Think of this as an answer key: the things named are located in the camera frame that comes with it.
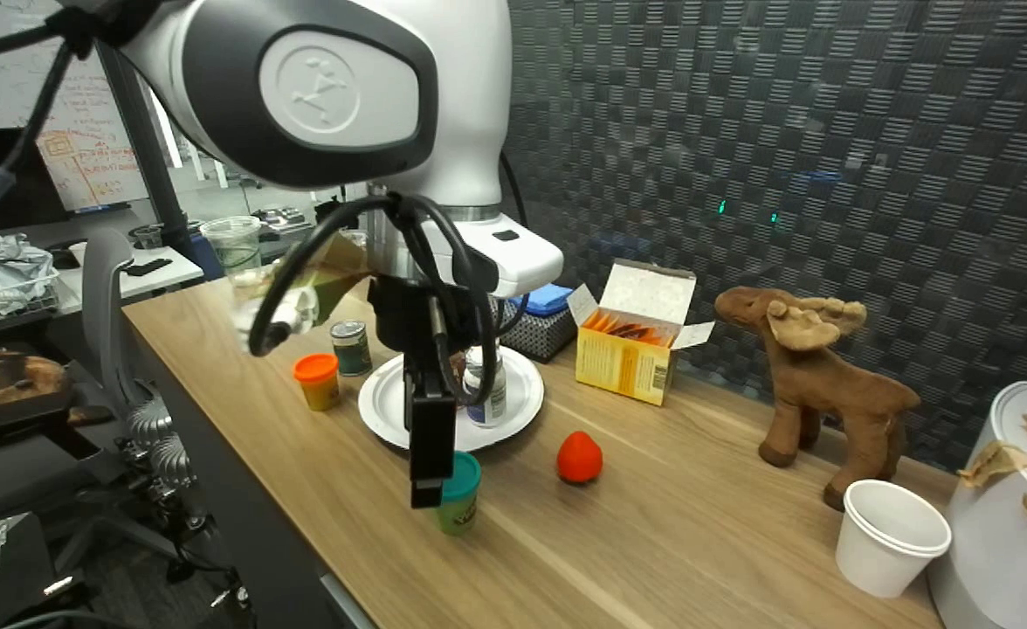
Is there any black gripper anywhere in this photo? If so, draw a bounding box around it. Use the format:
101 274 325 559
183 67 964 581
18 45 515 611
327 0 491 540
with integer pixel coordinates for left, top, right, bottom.
367 275 494 505

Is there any teal lid dough tub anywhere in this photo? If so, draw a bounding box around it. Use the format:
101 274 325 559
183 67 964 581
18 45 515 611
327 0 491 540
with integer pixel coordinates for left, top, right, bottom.
436 452 482 533

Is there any small green tin can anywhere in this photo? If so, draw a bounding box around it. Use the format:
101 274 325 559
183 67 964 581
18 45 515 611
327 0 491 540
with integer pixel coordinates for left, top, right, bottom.
327 320 370 375

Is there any white supplement bottle grey lid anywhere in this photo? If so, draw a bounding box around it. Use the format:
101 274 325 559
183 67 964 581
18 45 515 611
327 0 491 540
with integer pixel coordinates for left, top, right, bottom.
461 346 506 426

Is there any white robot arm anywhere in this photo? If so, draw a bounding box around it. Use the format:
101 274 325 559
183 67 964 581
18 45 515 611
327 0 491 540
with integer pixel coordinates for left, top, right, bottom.
116 0 512 505

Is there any white paper plate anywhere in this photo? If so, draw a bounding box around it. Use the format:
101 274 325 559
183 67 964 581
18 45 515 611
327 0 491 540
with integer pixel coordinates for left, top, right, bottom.
360 349 546 452

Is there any orange lid dough tub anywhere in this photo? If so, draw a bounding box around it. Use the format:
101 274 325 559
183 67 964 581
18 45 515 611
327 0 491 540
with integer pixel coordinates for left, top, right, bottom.
292 354 337 412

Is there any grey foam block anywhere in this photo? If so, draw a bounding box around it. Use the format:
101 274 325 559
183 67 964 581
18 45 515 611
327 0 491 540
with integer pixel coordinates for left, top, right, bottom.
502 312 576 361

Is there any orange plush ball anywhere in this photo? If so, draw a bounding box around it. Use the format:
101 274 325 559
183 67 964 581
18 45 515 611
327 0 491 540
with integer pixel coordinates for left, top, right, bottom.
555 431 605 487

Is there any blue folded cloth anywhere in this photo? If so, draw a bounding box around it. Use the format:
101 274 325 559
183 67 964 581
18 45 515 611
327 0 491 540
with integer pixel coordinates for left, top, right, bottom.
527 282 569 317

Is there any open yellow cardboard box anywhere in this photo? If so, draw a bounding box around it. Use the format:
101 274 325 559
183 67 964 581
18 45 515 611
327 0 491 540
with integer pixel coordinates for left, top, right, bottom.
569 258 713 406

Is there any brown moose plush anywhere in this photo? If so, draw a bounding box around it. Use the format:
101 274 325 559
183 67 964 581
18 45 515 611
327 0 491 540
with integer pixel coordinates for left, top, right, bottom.
713 285 919 509

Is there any white paper cup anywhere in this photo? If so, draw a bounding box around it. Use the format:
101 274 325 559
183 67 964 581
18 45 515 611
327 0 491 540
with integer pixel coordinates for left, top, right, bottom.
834 480 953 596

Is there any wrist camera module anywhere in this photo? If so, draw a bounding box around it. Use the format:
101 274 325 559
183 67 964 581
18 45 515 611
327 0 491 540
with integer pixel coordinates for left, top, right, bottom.
423 213 562 297

